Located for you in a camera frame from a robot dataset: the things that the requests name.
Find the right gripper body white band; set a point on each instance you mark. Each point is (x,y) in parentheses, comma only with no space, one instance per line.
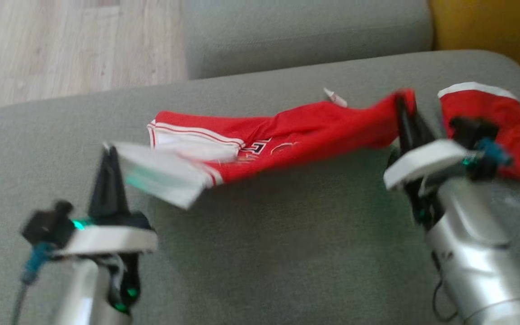
(422,162)

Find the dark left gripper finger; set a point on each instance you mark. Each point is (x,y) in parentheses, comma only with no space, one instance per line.
(121,194)
(102,189)

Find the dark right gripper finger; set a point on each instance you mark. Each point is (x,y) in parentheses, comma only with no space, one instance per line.
(405,126)
(424,128)

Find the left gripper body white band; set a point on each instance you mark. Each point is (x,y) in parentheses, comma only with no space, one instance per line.
(111,237)

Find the red Bulls basketball shorts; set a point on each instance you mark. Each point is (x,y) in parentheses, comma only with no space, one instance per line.
(508,131)

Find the red basketball jersey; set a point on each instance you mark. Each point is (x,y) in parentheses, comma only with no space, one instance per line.
(296,140)

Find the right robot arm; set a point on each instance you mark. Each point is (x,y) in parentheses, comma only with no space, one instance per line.
(476,243)

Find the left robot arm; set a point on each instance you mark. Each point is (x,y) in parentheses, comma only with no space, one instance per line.
(88,293)

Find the yellow upholstered object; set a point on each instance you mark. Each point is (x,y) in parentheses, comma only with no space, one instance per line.
(494,31)

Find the grey sofa back cushion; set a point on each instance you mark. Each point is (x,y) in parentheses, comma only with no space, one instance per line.
(305,36)

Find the large grey sofa seat cushion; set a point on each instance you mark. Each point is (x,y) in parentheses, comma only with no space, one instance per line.
(287,253)

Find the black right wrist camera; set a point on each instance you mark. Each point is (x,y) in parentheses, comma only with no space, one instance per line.
(476,140)

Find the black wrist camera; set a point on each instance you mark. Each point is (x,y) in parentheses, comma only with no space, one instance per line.
(48,223)
(476,140)

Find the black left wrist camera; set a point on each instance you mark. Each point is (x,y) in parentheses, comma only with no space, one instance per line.
(48,223)

